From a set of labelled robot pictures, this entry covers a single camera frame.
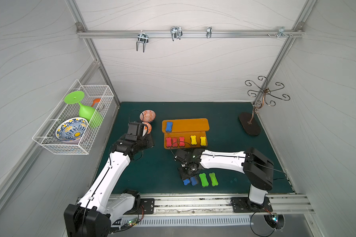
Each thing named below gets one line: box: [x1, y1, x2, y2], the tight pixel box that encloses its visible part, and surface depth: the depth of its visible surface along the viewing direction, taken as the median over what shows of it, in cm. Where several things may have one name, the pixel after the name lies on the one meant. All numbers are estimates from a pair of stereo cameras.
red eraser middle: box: [172, 137, 178, 148], surface depth 98 cm
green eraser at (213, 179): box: [209, 172, 219, 187], surface depth 82 cm
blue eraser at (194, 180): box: [190, 176, 198, 187], surface depth 81 cm
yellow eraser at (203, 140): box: [200, 136, 207, 147], surface depth 97 cm
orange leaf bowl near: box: [141, 121, 152, 137], surface depth 66 cm
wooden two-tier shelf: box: [161, 118, 210, 150], surface depth 95 cm
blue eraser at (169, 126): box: [166, 121, 173, 132], surface depth 88 cm
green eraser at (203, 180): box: [198, 172, 210, 188], surface depth 82 cm
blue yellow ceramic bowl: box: [54, 117, 89, 144], surface depth 63 cm
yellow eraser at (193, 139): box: [190, 135, 198, 145], surface depth 98 cm
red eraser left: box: [165, 137, 172, 148], surface depth 98 cm
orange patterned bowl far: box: [141, 109, 156, 122], surface depth 113 cm
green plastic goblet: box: [63, 90, 104, 128], surface depth 64 cm
